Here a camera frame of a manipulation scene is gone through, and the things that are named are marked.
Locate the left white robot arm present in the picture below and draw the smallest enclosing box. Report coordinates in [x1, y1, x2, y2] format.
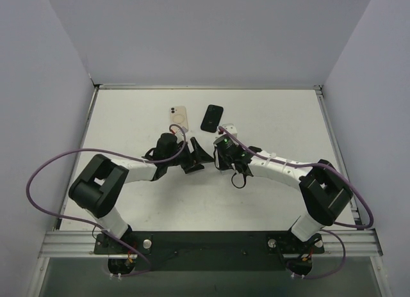
[69, 133, 214, 253]

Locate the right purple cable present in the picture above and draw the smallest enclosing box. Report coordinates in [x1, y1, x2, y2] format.
[217, 125, 375, 281]

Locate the black cased phone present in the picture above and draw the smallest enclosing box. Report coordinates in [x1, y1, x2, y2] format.
[200, 104, 224, 133]

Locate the beige cased phone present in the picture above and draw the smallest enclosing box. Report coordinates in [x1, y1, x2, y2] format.
[169, 106, 189, 132]

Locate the aluminium front rail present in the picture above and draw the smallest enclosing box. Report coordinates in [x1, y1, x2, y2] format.
[40, 230, 382, 258]

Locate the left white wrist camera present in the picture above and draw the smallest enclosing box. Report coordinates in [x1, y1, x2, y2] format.
[172, 126, 188, 136]

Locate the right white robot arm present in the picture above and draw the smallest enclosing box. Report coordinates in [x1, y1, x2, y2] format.
[213, 134, 353, 242]

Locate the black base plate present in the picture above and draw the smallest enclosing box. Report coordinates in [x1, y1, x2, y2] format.
[108, 247, 314, 274]

